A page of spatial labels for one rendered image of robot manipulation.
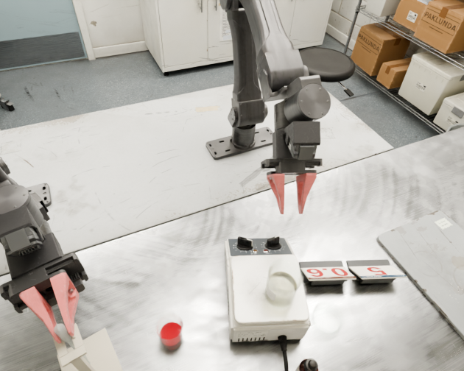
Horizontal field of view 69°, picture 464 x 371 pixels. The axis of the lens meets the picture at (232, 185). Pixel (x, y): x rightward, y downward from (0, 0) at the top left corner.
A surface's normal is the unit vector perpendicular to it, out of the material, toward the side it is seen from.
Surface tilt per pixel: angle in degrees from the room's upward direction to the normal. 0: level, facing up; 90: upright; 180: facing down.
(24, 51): 90
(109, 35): 90
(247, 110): 68
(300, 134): 41
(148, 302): 0
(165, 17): 90
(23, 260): 1
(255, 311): 0
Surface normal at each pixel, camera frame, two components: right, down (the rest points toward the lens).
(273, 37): 0.19, -0.25
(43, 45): 0.42, 0.68
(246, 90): 0.29, 0.40
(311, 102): 0.24, -0.04
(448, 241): 0.05, -0.68
